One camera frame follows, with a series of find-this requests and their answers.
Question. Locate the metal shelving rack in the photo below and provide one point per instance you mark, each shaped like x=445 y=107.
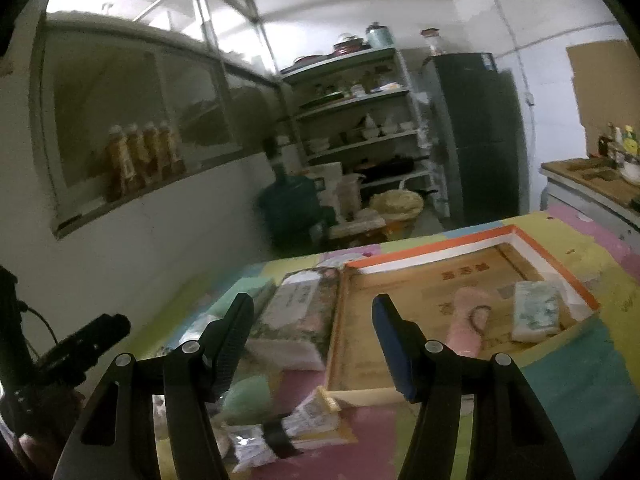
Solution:
x=350 y=105

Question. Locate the yellow edged paper packet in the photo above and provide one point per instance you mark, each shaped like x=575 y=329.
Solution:
x=315 y=415

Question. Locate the person's left hand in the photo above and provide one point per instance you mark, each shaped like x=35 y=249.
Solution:
x=37 y=447

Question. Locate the clear packet with black band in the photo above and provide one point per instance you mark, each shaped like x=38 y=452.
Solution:
x=250 y=449

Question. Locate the teal lidded jar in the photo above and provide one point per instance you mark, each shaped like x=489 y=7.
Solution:
x=380 y=36

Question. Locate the colourful printed play mat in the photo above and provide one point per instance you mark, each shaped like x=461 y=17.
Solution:
x=575 y=400

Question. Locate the floral wrapped tissue pack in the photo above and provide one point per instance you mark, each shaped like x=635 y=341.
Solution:
x=295 y=320

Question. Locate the white plastic container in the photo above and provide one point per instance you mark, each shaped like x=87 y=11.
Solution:
x=351 y=194

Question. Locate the wooden kitchen counter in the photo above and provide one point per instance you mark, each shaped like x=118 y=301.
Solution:
x=590 y=180

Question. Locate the pink plush item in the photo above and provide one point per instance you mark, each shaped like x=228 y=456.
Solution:
x=462 y=327

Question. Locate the group of condiment bottles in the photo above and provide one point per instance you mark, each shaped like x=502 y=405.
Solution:
x=617 y=142

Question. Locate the cardboard sheet on wall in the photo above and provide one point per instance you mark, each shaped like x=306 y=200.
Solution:
x=607 y=85

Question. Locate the pale green box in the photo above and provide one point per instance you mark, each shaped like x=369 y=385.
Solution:
x=252 y=290

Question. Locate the white bowl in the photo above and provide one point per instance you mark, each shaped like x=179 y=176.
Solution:
x=631 y=172

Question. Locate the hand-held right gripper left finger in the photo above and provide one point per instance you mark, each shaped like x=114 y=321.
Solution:
x=232 y=345

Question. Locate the green soft sponge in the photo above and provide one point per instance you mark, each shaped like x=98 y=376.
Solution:
x=247 y=400

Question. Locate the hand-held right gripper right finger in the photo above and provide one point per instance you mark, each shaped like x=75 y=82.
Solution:
x=395 y=360

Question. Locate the glass jar with lid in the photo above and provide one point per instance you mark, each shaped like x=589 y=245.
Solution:
x=432 y=41

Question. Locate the red cooking pot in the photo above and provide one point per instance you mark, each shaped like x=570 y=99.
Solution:
x=350 y=44

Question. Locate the black wok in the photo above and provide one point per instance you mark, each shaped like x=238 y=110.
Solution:
x=387 y=167

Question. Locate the large water jug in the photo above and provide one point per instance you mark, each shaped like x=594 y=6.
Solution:
x=290 y=205

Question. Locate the orange rimmed cardboard tray box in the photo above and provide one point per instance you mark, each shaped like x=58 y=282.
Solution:
x=360 y=320

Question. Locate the dark grey refrigerator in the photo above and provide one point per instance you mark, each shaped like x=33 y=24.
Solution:
x=480 y=140

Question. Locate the small tissue pack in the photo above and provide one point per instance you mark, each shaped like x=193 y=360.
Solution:
x=536 y=310

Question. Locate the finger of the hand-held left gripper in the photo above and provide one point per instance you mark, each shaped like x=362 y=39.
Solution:
x=87 y=342

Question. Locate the sliding glass window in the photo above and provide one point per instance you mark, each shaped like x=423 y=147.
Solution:
x=125 y=90

